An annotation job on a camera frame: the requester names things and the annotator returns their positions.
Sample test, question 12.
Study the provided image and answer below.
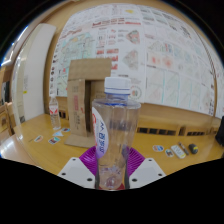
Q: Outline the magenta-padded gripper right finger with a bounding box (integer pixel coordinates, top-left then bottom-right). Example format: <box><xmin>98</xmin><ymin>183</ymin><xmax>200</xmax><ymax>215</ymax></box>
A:
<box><xmin>125</xmin><ymin>147</ymin><xmax>167</xmax><ymax>189</ymax></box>

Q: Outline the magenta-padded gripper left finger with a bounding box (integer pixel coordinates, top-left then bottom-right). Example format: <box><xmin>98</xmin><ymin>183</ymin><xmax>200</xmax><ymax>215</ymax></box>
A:
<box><xmin>57</xmin><ymin>146</ymin><xmax>98</xmax><ymax>188</ymax></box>

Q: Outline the clear water bottle white cap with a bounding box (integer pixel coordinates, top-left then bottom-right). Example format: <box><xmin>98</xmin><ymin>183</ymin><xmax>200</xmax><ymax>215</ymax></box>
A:
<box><xmin>91</xmin><ymin>76</ymin><xmax>142</xmax><ymax>191</ymax></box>

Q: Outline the white rectangular card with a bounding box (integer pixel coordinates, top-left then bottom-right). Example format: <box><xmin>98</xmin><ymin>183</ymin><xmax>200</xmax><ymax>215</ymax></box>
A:
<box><xmin>170</xmin><ymin>144</ymin><xmax>187</xmax><ymax>160</ymax></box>

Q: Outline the dark pen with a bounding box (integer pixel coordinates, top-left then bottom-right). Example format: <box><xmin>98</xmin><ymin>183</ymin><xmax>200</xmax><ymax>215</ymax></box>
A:
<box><xmin>177</xmin><ymin>141</ymin><xmax>190</xmax><ymax>156</ymax></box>

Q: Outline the brown cardboard box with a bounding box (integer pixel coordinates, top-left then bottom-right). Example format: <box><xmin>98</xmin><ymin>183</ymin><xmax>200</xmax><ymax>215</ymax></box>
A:
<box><xmin>64</xmin><ymin>58</ymin><xmax>113</xmax><ymax>149</ymax></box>

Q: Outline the black and yellow tape measure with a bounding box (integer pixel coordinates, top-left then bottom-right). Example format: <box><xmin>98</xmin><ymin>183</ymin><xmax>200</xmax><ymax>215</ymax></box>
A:
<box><xmin>188</xmin><ymin>143</ymin><xmax>199</xmax><ymax>155</ymax></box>

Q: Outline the red-labelled clear plastic bottle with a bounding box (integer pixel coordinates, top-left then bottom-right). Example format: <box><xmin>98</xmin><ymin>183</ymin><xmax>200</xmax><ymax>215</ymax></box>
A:
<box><xmin>48</xmin><ymin>93</ymin><xmax>62</xmax><ymax>131</ymax></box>

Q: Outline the wooden chair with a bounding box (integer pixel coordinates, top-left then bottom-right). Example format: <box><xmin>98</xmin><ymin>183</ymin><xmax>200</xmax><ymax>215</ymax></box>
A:
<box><xmin>0</xmin><ymin>101</ymin><xmax>18</xmax><ymax>141</ymax></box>

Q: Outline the white standing air conditioner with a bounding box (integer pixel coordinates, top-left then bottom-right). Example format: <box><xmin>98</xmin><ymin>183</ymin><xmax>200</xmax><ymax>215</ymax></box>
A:
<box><xmin>11</xmin><ymin>23</ymin><xmax>58</xmax><ymax>123</ymax></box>

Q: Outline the large wall poster sheet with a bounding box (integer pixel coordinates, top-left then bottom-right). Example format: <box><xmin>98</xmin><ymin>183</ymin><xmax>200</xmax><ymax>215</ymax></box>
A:
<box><xmin>48</xmin><ymin>3</ymin><xmax>216</xmax><ymax>116</ymax></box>

